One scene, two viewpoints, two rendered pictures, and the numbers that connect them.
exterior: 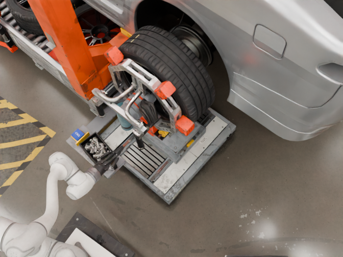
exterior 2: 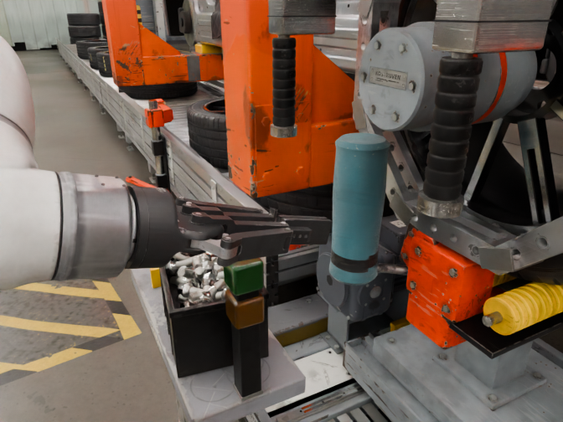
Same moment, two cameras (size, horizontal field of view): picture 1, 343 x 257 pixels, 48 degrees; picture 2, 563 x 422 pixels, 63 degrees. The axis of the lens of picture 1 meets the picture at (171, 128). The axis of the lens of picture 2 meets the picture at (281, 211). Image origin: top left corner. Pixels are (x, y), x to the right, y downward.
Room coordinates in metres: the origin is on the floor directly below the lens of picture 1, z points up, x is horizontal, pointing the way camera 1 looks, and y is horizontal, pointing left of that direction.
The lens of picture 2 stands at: (0.51, 0.23, 0.93)
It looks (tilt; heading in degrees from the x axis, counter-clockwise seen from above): 24 degrees down; 16
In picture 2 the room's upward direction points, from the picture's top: straight up
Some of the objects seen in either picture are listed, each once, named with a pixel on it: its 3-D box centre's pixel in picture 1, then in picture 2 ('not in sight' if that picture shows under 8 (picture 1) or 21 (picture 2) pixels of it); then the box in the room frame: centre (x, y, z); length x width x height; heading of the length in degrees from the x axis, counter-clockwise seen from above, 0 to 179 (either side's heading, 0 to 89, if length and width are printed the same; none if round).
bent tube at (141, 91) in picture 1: (139, 104); not in sight; (1.09, 0.16, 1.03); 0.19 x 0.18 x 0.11; 133
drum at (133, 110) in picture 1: (137, 104); (446, 76); (1.20, 0.19, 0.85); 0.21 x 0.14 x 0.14; 133
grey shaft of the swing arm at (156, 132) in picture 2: (2, 31); (158, 152); (2.41, 1.39, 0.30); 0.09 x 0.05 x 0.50; 43
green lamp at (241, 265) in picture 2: not in sight; (243, 271); (0.96, 0.41, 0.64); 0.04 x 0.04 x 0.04; 43
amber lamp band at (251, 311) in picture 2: not in sight; (245, 306); (0.96, 0.41, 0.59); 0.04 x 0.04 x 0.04; 43
